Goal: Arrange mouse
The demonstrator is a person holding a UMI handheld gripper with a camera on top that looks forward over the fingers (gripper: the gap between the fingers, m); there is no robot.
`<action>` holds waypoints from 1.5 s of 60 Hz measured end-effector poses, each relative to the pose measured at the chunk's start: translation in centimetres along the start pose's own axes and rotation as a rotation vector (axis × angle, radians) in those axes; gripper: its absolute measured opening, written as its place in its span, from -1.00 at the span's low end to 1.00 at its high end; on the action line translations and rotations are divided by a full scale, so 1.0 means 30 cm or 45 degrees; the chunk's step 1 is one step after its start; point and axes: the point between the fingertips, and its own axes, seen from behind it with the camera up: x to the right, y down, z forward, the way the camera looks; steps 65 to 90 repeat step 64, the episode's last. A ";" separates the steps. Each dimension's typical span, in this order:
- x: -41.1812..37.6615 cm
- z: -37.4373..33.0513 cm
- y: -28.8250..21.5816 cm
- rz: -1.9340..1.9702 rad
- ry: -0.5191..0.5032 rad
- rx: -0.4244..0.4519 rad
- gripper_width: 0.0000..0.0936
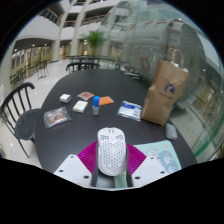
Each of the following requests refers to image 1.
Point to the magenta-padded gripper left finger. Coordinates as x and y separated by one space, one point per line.
75 168

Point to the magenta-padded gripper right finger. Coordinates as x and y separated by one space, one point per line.
148 170

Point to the white perforated computer mouse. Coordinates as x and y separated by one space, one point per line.
111 150

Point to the pale green cartoon mouse pad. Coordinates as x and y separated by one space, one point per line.
163 156

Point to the grey flat pouch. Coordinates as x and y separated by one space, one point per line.
171 131

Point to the clear bag with cookie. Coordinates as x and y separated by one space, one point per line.
56 116

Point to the flat white square box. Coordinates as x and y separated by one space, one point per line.
80 106

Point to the blue and white packet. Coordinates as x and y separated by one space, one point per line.
130 110

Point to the black wooden spindle chair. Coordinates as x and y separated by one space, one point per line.
25 125

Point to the small white box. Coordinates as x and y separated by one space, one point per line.
65 98

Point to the brown flat packet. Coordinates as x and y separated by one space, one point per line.
86 96

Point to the orange flat packet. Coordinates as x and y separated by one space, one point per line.
106 100

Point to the brown paper bag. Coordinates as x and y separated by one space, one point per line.
163 96

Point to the black chair behind table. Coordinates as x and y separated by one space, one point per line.
80 66

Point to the group of dark chairs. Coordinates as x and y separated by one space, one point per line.
33 68

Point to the green potted plant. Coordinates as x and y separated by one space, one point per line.
95 40

